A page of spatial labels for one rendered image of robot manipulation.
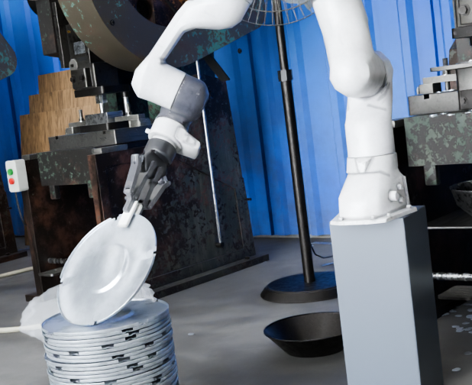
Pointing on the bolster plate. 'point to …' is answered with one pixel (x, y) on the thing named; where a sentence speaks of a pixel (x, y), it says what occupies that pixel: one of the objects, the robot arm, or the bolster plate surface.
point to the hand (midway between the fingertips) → (130, 215)
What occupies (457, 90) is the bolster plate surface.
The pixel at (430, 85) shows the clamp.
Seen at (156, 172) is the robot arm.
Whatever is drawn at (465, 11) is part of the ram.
